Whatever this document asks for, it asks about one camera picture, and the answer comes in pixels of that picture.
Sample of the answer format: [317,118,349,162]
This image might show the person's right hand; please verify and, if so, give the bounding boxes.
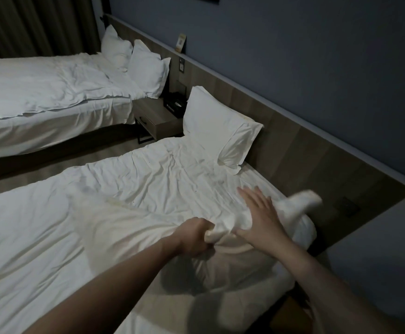
[232,186,292,255]

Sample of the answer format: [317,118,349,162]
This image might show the person's left hand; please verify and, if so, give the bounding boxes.
[172,217,218,260]

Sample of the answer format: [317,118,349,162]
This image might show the white pillow with pillowcase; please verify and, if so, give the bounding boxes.
[67,186,324,300]

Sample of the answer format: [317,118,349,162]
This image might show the person's right forearm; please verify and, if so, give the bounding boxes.
[276,240,405,334]

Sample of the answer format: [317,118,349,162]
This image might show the person's left forearm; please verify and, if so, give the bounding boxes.
[24,236,184,334]

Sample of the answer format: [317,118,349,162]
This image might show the wooden nightstand with drawer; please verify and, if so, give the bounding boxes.
[132,96,186,145]

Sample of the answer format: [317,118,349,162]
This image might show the black tissue box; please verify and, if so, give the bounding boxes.
[163,90,188,119]

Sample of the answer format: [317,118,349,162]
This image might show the crumpled white duvet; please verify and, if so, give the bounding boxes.
[0,135,295,334]

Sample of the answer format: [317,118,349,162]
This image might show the smooth white duvet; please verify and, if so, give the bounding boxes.
[0,53,147,124]

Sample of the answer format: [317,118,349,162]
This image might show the brown curtain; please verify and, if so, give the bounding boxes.
[0,0,102,60]

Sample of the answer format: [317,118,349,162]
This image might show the wooden headboard wall panel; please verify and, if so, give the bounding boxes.
[104,14,405,256]

